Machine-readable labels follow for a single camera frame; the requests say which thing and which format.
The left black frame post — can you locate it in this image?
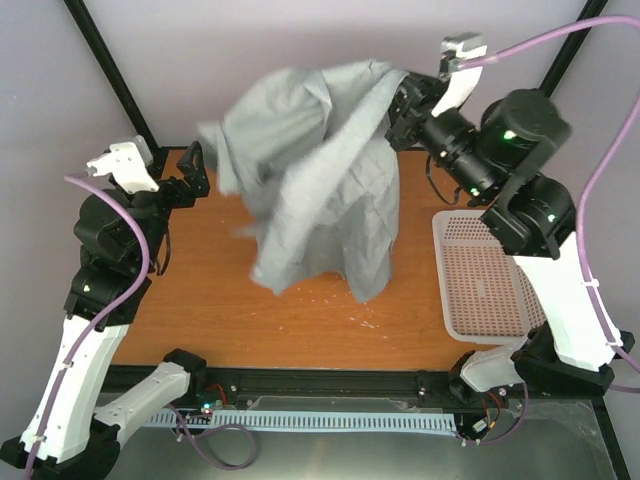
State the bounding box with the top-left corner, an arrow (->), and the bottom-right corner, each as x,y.
63,0 -> 159,154

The grey button-up shirt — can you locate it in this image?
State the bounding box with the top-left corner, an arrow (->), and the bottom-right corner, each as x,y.
198,60 -> 405,303

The white plastic perforated basket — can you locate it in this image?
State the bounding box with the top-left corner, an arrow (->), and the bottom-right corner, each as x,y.
432,210 -> 546,345

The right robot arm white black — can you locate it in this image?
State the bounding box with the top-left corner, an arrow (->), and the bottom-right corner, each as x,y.
386,73 -> 635,402

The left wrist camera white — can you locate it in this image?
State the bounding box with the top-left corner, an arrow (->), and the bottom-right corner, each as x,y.
86,135 -> 159,194

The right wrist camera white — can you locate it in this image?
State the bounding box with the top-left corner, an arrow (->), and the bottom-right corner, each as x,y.
431,32 -> 487,117

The metal base plate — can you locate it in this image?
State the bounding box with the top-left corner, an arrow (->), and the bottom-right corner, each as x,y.
79,401 -> 629,479

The light blue slotted cable duct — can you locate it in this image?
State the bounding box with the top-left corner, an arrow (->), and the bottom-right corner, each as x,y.
144,408 -> 458,437

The black frame post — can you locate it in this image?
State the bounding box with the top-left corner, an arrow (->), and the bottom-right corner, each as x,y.
538,0 -> 609,98
63,0 -> 159,154

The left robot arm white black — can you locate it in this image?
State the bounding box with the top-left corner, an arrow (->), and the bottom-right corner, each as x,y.
1,138 -> 210,479

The right black frame post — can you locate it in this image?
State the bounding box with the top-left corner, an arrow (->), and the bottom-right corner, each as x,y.
538,0 -> 609,98

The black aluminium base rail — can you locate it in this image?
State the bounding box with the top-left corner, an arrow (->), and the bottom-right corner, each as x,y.
104,365 -> 601,412

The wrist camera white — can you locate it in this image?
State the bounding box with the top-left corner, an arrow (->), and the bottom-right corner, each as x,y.
86,135 -> 159,194
431,32 -> 487,117

